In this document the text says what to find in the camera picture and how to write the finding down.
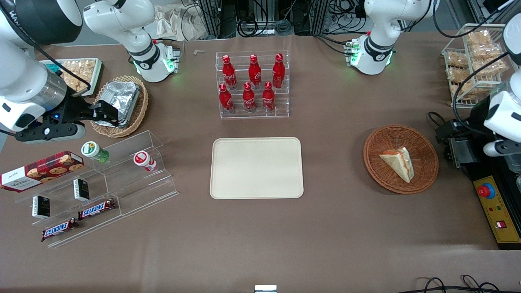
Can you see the clear acrylic bottle rack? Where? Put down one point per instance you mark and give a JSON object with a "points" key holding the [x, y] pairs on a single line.
{"points": [[281, 103]]}

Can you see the brown wicker basket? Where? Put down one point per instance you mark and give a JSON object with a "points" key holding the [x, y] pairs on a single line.
{"points": [[378, 162]]}

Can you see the small black white box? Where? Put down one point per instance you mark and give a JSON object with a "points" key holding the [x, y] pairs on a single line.
{"points": [[40, 207], [81, 190]]}

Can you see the triangle sandwich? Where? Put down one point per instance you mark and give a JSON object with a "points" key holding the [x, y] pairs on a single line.
{"points": [[399, 165]]}

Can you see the clear acrylic stepped display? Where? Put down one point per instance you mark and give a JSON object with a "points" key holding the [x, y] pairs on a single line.
{"points": [[138, 191]]}

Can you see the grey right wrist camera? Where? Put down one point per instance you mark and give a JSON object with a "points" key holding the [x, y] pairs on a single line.
{"points": [[49, 132]]}

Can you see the red tartan cookie box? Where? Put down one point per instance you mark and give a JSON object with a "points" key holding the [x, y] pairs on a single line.
{"points": [[40, 171]]}

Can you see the aluminium frame post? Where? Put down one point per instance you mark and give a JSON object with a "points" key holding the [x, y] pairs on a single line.
{"points": [[209, 18]]}

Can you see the red lidded cup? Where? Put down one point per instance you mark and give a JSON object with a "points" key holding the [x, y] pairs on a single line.
{"points": [[144, 160]]}

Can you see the green lidded cup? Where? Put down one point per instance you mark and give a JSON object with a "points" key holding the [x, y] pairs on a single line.
{"points": [[94, 151]]}

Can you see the red cola bottle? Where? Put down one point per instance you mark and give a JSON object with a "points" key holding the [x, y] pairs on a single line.
{"points": [[226, 99], [278, 72], [268, 98], [255, 72], [229, 73], [249, 99]]}

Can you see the yellow emergency stop box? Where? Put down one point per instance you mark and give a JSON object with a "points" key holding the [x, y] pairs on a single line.
{"points": [[498, 211]]}

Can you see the white teal snack container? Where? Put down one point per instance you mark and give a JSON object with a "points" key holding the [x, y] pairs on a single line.
{"points": [[97, 79]]}

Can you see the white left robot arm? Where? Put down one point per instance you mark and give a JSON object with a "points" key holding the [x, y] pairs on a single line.
{"points": [[378, 49]]}

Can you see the Snickers chocolate bar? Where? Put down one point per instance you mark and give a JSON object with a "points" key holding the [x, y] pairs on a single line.
{"points": [[60, 229], [97, 209]]}

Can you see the cream plastic tray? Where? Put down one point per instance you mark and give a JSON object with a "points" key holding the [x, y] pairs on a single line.
{"points": [[256, 167]]}

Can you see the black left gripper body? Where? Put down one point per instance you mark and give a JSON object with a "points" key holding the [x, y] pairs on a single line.
{"points": [[478, 113]]}

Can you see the clear bag of crackers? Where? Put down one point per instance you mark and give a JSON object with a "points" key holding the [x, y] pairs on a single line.
{"points": [[456, 74], [79, 73], [456, 59], [486, 51], [491, 67], [479, 37], [462, 90]]}

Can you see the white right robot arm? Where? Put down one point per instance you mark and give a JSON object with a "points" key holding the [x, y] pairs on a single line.
{"points": [[24, 81]]}

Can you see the light tan wicker basket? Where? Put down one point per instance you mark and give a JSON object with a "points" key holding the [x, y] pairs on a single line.
{"points": [[140, 110]]}

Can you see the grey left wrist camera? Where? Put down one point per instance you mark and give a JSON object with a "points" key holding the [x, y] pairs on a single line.
{"points": [[502, 148]]}

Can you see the small beige hook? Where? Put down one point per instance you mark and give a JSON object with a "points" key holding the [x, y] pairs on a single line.
{"points": [[199, 51]]}

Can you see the crumpled translucent plastic bag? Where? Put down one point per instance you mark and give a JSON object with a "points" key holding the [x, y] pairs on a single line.
{"points": [[179, 24]]}

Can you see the grey white clip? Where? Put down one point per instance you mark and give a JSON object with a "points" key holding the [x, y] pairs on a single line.
{"points": [[265, 289]]}

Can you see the silver foil packet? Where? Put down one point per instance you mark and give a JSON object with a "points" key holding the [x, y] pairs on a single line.
{"points": [[120, 97]]}

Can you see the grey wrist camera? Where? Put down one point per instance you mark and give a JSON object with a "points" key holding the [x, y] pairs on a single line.
{"points": [[49, 132], [502, 148]]}

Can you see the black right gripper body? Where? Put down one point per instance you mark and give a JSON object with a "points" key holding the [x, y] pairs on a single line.
{"points": [[74, 110]]}

